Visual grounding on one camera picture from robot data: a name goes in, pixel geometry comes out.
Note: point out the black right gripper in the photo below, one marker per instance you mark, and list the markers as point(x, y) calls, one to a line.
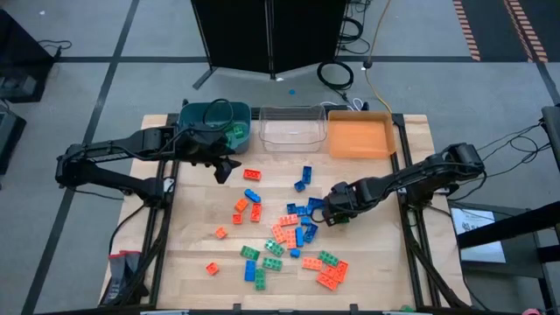
point(345, 199)

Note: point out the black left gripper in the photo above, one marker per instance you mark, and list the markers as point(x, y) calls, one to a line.
point(199, 144)

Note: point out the blue 2x4 toy brick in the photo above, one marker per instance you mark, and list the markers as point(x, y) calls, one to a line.
point(316, 204)
point(310, 233)
point(249, 270)
point(252, 195)
point(299, 236)
point(306, 174)

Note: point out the orange 2x2 toy brick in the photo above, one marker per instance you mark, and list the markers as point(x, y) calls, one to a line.
point(237, 219)
point(221, 233)
point(329, 271)
point(241, 205)
point(212, 268)

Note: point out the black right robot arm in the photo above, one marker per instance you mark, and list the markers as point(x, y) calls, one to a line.
point(415, 177)

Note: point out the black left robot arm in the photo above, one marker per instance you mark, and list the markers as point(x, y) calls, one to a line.
point(109, 149)

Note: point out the teal plastic bin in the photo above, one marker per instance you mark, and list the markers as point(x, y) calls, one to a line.
point(192, 114)

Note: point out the clear plastic bin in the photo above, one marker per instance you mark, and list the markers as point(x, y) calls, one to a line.
point(293, 131)

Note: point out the orange plastic tray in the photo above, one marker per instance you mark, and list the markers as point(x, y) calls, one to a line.
point(359, 135)

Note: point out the small green object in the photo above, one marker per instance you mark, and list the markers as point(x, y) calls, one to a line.
point(407, 308)

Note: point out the white paper sheet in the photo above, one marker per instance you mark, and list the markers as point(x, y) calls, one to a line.
point(468, 219)

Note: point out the black folding partition screen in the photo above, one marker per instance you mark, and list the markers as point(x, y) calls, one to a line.
point(236, 35)

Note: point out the grey holder with red top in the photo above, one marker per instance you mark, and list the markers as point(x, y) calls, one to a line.
point(120, 271)

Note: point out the black side stand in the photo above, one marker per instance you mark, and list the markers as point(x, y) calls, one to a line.
point(503, 227)

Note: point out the pink object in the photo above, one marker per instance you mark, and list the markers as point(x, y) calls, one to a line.
point(531, 311)

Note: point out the black cabinet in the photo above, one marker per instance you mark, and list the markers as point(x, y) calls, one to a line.
point(22, 61)

